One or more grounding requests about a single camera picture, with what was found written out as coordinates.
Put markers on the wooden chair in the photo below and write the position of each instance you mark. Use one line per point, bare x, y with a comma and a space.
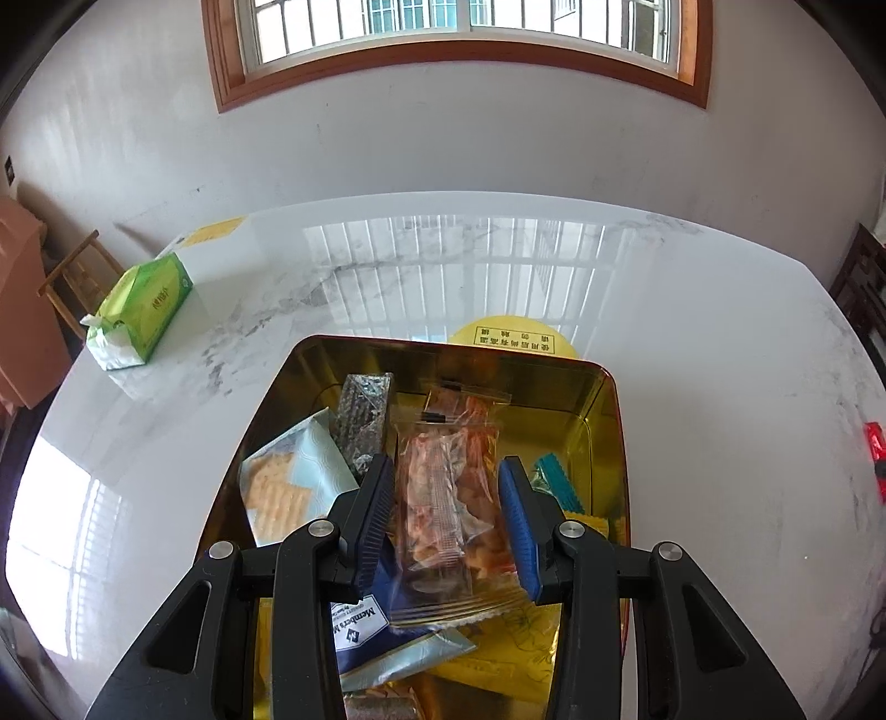
76, 270

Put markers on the red snack packet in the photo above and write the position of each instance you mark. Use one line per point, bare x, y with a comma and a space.
875, 443

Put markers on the small light blue packet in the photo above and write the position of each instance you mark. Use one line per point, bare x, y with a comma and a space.
554, 481

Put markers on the round yellow sticker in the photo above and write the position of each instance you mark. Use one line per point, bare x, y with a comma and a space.
512, 336

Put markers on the small brown snack packet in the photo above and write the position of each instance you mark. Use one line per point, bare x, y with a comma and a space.
381, 707

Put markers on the blue cracker packet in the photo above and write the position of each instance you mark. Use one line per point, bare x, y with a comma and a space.
291, 471

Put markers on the wooden framed barred window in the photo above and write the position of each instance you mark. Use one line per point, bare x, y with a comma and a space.
415, 14

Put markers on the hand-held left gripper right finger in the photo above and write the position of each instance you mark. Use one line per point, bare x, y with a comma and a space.
516, 526

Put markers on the green tissue pack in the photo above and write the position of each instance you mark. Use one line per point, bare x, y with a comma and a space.
149, 298

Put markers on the brown cabinet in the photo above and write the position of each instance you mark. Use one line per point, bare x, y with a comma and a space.
21, 311

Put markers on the dark wooden side table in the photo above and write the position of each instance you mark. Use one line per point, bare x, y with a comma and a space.
865, 277

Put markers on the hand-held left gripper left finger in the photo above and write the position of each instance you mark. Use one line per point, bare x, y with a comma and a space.
370, 519

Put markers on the gold tin box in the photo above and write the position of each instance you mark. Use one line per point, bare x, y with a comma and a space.
554, 422

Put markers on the yellow snack packet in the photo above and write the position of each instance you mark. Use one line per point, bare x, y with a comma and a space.
498, 651
588, 524

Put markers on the silver speckled snack packet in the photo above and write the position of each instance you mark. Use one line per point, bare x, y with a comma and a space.
360, 408

